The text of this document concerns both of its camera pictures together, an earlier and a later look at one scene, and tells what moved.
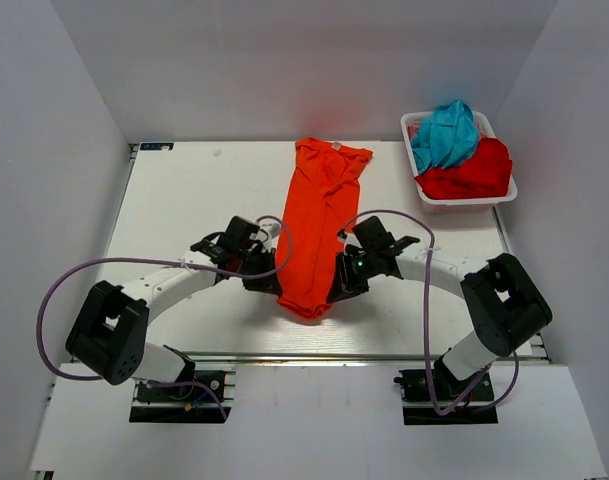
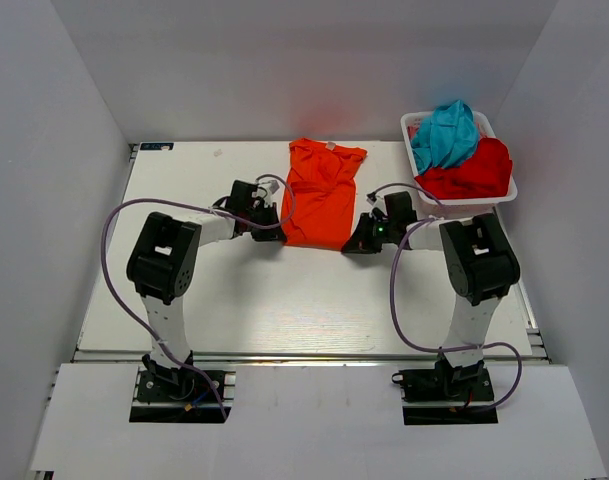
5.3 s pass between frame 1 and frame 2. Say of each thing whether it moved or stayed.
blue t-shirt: stayed
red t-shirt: stayed
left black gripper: moved
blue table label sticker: stayed
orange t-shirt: moved
